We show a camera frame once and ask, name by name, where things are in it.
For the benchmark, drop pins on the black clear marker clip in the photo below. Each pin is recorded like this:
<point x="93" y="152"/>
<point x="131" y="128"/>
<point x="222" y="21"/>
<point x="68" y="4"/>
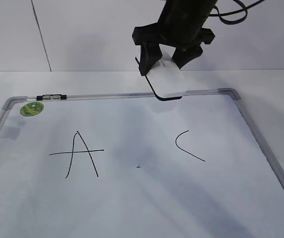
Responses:
<point x="51" y="97"/>

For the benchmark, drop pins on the round green sticker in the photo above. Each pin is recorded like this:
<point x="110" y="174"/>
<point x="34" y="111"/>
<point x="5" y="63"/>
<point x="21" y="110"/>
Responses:
<point x="31" y="109"/>

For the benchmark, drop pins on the white board eraser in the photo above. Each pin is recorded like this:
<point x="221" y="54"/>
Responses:
<point x="166" y="79"/>

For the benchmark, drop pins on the white board with grey frame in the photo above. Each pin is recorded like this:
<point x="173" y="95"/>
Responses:
<point x="131" y="166"/>

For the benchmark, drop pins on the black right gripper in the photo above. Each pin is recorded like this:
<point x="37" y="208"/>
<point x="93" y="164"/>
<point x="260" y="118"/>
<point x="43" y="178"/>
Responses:
<point x="180" y="25"/>

